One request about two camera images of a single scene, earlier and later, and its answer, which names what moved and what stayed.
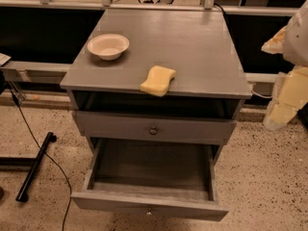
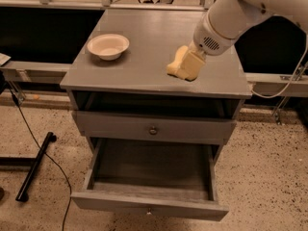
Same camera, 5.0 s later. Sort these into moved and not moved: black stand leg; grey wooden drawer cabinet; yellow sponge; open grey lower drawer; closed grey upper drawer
Moved: yellow sponge
Not moved: closed grey upper drawer; open grey lower drawer; grey wooden drawer cabinet; black stand leg
